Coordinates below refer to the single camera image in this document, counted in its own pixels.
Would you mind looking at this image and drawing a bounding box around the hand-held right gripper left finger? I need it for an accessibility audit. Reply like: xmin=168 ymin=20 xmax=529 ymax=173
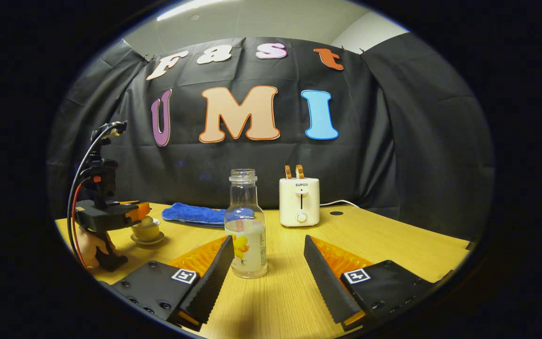
xmin=110 ymin=234 xmax=235 ymax=331

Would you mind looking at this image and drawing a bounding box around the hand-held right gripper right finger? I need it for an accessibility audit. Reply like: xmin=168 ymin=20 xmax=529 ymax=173
xmin=303 ymin=234 xmax=436 ymax=331

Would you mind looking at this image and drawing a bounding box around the cream teacup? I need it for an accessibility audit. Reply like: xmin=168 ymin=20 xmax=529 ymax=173
xmin=131 ymin=221 xmax=161 ymax=242

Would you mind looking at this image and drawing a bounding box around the clear water bottle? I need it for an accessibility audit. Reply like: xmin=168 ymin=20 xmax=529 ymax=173
xmin=224 ymin=169 xmax=268 ymax=279

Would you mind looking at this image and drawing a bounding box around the cream saucer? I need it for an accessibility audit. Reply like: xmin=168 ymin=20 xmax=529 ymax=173
xmin=130 ymin=232 xmax=165 ymax=246

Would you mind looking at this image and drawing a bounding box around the blue towel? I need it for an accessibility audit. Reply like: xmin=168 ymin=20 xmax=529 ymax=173
xmin=162 ymin=202 xmax=228 ymax=228

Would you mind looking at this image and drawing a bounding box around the white toaster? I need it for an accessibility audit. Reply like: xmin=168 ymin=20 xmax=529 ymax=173
xmin=279 ymin=178 xmax=320 ymax=228

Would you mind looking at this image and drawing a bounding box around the black backdrop cloth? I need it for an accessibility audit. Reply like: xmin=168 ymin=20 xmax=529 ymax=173
xmin=47 ymin=32 xmax=495 ymax=241

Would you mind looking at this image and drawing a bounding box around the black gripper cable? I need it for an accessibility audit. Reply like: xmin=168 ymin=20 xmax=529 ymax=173
xmin=67 ymin=122 xmax=127 ymax=257

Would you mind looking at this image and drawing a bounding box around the red gripper cable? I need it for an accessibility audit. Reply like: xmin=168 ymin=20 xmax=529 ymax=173
xmin=71 ymin=180 xmax=91 ymax=270

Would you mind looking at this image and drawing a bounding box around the white toaster cord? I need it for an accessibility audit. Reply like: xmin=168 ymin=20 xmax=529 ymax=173
xmin=319 ymin=200 xmax=361 ymax=209

